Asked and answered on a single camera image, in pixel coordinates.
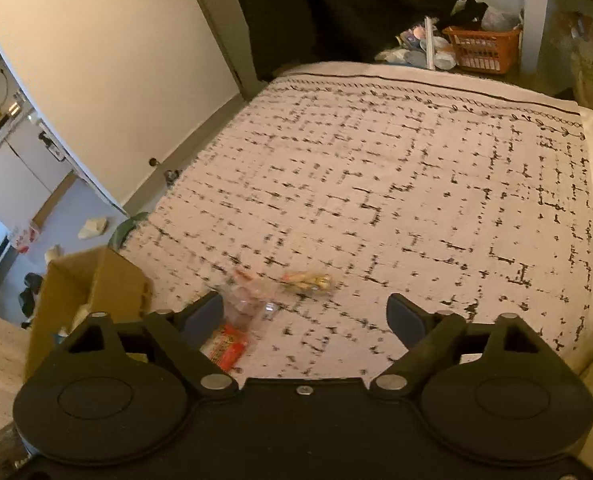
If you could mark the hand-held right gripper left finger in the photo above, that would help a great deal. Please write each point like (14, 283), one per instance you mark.
(205, 317)

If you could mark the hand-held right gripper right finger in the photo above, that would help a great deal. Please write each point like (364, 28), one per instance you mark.
(405, 317)

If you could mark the red snack packet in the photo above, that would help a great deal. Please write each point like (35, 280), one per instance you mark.
(229, 345)

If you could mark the clear crinkled snack packet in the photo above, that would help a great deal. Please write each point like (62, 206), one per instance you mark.
(246, 296)

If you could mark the brown cardboard box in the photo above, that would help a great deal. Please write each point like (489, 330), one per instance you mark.
(121, 280)

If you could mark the clear cracker packet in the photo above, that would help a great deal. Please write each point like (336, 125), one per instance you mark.
(306, 282)

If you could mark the green round object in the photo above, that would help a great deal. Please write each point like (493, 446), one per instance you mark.
(126, 227)

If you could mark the patterned bed cover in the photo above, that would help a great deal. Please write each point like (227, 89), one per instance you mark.
(376, 185)

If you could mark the cream slipper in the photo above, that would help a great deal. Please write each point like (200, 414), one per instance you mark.
(94, 227)
(54, 252)

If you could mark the dark shoes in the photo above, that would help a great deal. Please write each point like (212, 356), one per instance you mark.
(29, 296)

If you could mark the red and white plastic bag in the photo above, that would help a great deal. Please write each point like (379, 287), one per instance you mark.
(24, 238)

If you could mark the white kitchen cabinet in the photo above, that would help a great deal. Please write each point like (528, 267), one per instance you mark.
(21, 180)

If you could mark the pile of pale shoes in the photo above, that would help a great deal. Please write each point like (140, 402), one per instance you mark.
(419, 47)

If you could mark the orange plastic basket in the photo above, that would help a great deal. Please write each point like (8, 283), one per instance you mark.
(483, 49)

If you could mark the grey door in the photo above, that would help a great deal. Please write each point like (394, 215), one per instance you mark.
(216, 25)

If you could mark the black clothes pile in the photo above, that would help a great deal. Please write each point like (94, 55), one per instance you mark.
(351, 10)

